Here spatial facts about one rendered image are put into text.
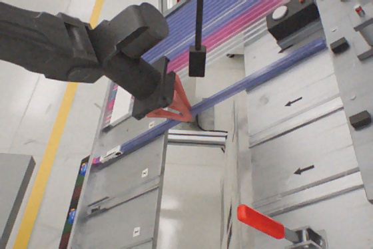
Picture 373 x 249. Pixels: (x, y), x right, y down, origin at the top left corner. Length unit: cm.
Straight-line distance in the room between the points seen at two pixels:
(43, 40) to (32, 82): 166
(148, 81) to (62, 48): 17
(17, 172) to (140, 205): 44
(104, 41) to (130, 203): 29
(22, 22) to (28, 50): 3
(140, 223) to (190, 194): 98
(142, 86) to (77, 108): 135
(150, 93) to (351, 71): 30
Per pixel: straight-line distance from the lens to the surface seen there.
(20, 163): 108
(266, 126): 58
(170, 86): 64
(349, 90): 46
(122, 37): 56
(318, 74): 59
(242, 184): 96
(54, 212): 168
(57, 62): 53
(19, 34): 48
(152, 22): 57
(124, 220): 72
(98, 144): 89
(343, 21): 54
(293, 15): 63
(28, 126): 196
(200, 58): 53
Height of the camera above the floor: 144
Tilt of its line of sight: 50 degrees down
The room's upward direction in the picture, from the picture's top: straight up
